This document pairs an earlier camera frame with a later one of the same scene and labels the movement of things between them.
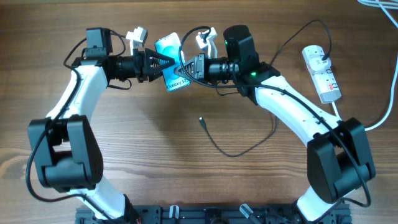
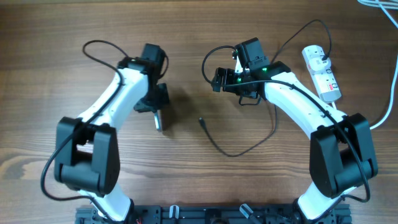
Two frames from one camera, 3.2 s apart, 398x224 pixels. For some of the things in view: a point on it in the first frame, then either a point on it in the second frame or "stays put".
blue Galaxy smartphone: x=169 y=46 -> x=158 y=121
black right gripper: x=200 y=65 -> x=229 y=74
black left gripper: x=141 y=59 -> x=162 y=99
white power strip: x=324 y=81 stays put
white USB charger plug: x=318 y=64 stays put
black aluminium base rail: x=212 y=214 stays put
